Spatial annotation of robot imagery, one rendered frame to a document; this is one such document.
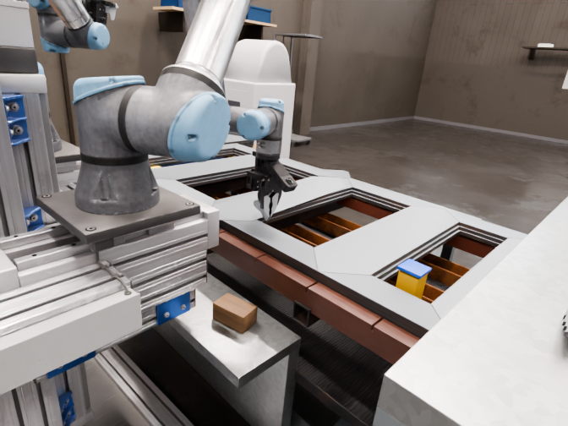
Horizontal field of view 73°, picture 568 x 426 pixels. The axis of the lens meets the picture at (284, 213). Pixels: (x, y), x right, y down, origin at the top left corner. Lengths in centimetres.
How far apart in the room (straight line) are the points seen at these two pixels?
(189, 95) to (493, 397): 55
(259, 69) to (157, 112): 400
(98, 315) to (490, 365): 52
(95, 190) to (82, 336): 25
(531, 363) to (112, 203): 64
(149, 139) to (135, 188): 12
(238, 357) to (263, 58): 401
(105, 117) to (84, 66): 447
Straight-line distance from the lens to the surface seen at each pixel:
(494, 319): 54
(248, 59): 479
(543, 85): 1146
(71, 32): 139
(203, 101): 63
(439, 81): 1210
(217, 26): 75
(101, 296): 68
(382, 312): 87
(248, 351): 96
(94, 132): 73
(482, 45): 1185
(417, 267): 97
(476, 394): 42
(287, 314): 130
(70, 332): 65
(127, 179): 74
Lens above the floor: 132
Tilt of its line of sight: 22 degrees down
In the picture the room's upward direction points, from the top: 5 degrees clockwise
